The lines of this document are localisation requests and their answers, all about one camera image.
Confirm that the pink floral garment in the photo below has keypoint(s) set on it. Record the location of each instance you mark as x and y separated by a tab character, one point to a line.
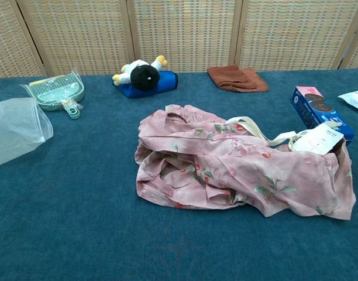
225	169

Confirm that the brown folded cloth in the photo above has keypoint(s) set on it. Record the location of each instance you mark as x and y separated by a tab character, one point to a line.
237	77

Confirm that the white black plush toy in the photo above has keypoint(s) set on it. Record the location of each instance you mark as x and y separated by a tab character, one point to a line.
144	76

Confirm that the white plastic packet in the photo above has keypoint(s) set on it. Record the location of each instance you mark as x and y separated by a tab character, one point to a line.
356	101

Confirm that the green plastic dustpan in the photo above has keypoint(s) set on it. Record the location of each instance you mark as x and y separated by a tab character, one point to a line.
57	95

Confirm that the blue carpet table cover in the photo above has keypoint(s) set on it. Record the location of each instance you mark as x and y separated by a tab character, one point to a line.
108	234

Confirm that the blue cookie box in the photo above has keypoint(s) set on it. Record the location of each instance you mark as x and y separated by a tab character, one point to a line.
316	108

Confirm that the translucent zip plastic bag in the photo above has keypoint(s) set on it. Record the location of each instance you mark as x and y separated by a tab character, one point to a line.
15	131

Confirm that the white paper hang tag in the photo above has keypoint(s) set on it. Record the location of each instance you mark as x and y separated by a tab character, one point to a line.
320	139

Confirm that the woven rattan folding screen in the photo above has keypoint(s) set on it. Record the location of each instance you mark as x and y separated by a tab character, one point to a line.
182	32

